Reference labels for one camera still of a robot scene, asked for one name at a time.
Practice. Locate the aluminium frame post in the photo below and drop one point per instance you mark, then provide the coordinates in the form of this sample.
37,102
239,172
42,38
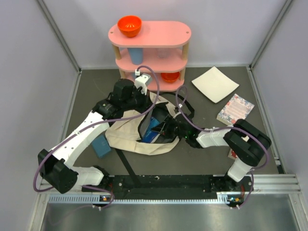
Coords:
283,12

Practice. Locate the beige canvas backpack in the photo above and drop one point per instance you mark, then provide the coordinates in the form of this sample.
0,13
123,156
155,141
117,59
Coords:
126,135

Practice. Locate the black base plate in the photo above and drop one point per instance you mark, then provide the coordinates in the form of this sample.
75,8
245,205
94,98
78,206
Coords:
168,187

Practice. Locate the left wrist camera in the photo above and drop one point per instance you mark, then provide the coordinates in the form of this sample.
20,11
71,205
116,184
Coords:
142,81

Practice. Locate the red bordered white book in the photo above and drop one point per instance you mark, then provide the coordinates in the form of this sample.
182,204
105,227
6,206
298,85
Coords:
232,154

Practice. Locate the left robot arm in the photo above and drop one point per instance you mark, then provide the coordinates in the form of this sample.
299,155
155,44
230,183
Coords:
57,165

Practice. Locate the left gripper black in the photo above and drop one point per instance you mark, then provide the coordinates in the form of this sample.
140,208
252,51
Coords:
147,103

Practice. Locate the orange bowl on top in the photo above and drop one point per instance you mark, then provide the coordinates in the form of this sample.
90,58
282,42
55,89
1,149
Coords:
129,25

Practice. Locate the blue cup middle shelf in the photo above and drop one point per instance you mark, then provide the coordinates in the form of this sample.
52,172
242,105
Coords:
136,55

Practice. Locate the orange bowl bottom shelf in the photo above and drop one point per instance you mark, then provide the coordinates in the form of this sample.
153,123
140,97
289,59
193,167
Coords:
170,77

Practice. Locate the white square plate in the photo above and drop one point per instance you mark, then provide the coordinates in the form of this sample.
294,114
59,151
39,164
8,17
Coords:
215,85

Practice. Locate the blue hardcover book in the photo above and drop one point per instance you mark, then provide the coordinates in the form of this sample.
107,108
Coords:
153,137

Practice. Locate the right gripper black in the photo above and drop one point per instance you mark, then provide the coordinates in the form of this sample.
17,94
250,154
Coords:
167,123

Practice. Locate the teal blue small book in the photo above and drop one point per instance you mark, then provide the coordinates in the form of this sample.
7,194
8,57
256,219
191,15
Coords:
101,146

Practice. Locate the pink three-tier shelf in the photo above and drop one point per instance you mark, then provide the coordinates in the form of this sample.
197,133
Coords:
172,35

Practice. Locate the clear glass cup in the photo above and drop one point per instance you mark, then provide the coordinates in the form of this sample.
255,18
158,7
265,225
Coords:
162,53

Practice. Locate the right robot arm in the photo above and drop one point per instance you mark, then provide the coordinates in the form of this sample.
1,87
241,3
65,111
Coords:
248,142

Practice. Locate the floral paperback book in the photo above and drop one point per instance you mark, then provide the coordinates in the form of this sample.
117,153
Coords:
236,108

